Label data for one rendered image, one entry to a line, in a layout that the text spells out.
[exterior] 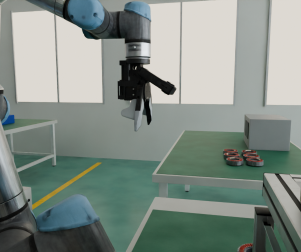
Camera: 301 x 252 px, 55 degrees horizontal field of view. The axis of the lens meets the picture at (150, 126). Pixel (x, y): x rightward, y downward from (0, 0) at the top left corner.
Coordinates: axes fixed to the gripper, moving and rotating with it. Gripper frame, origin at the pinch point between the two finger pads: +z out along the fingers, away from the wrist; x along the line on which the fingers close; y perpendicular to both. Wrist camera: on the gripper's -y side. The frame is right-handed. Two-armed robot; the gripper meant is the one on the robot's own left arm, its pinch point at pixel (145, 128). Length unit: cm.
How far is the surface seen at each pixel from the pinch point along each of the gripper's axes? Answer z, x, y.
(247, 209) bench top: 40, -44, -34
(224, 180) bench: 41, -85, -24
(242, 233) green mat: 40, -21, -31
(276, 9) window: -127, -401, -96
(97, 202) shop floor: 115, -204, 110
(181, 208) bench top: 40, -38, -6
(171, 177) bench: 42, -84, 6
